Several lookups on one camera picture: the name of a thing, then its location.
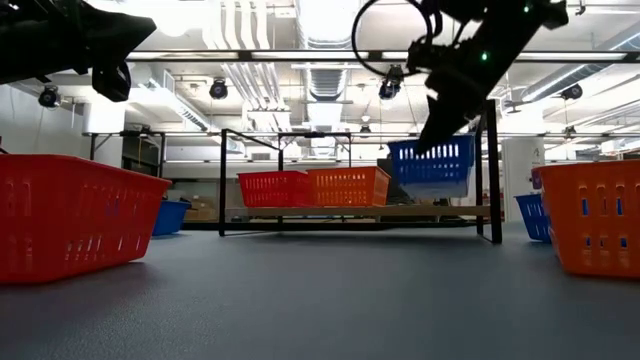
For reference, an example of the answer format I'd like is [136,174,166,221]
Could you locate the white ceiling pipe bundle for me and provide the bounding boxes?
[202,0,294,134]

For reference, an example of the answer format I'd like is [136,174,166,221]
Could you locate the black overhead camera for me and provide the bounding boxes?
[378,63,405,101]

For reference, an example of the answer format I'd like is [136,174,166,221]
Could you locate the blue-grey table mat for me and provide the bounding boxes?
[0,222,640,360]

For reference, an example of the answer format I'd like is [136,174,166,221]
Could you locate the black frame wooden shelf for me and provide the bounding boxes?
[218,98,504,245]

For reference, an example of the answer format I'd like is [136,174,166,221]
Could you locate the white rectangular air duct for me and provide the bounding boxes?
[127,69,241,154]

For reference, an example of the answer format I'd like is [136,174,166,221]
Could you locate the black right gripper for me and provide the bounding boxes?
[417,29,516,153]

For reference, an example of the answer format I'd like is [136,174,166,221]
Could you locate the white pillar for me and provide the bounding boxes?
[501,137,546,224]

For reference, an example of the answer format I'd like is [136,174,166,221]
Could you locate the red plastic basket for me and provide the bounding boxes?
[237,170,314,209]
[0,153,173,285]

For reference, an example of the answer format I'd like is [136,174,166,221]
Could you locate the black background rig frame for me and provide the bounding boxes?
[82,129,167,177]

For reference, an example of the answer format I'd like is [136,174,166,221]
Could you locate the cardboard boxes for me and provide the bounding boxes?
[183,194,221,223]

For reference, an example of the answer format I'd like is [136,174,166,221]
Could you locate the orange plastic basket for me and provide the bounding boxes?
[531,159,640,280]
[305,165,392,208]

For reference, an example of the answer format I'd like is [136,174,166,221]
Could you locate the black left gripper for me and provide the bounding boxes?
[0,0,157,104]

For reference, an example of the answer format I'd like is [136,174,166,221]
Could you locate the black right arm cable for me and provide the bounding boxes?
[351,0,441,77]

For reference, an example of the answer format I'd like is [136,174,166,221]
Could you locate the silver ventilation duct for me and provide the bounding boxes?
[294,0,364,104]

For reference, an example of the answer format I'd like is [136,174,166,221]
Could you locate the blue plastic basket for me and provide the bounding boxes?
[514,193,552,245]
[387,133,476,201]
[151,199,193,237]

